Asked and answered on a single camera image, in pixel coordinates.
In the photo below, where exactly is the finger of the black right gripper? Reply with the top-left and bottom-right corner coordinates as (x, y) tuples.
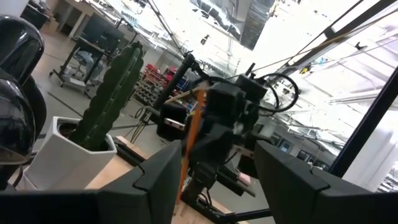
(191, 124), (237, 167)
(182, 164), (215, 203)

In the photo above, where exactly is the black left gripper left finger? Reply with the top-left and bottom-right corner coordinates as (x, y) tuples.
(99, 140), (183, 224)

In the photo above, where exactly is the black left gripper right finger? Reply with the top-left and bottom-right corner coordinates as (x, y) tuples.
(254, 140), (364, 224)

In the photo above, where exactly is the orange pencil pink eraser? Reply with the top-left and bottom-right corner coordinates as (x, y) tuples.
(176, 81), (206, 205)

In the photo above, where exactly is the red parts bin shelf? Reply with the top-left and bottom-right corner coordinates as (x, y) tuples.
(134, 63), (187, 106)

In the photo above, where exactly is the white hexagonal plant pot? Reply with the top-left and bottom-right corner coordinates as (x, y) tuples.
(15, 116), (118, 191)

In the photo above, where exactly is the black stand pole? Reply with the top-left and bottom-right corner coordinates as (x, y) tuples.
(328, 67), (398, 178)

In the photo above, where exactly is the green cactus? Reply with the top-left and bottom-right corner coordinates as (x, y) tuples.
(68, 41), (144, 152)

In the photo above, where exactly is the black overhead light beam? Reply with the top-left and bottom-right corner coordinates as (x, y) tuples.
(276, 0), (398, 77)

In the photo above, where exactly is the background desk with monitors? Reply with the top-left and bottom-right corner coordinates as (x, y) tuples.
(49, 14), (125, 91)

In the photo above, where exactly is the black gooseneck desk lamp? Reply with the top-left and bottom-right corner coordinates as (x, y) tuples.
(0, 14), (47, 190)

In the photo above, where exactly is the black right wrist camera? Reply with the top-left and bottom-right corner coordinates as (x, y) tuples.
(234, 74), (269, 102)

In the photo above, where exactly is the black right camera cable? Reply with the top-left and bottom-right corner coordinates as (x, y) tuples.
(257, 73), (300, 113)

